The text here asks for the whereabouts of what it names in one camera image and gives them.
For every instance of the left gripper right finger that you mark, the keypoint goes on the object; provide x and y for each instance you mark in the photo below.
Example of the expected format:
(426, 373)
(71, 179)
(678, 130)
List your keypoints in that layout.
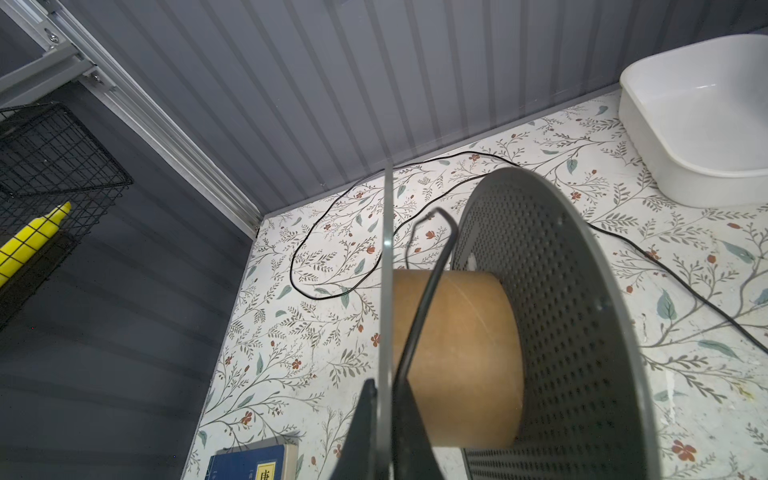
(413, 457)

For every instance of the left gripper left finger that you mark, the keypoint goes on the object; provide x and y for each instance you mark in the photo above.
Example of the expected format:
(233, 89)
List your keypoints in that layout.
(358, 451)

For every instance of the grey perforated cable spool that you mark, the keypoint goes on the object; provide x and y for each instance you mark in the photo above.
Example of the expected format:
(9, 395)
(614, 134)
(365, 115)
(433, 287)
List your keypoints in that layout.
(517, 345)

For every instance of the blue book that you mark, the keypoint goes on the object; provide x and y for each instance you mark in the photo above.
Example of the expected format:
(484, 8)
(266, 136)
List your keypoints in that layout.
(276, 462)

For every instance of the floral table mat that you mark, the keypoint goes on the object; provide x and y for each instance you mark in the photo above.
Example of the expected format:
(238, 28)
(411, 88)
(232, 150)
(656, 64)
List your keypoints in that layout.
(304, 331)

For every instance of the yellow marker pen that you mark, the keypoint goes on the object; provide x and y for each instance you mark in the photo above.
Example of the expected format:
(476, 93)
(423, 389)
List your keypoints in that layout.
(27, 228)

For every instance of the white plastic bin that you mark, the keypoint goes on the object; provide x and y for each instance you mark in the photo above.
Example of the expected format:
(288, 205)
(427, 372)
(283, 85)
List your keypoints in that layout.
(697, 116)

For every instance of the black wire wall basket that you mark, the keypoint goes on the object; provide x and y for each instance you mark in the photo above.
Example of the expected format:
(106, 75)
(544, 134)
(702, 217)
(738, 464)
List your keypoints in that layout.
(49, 156)

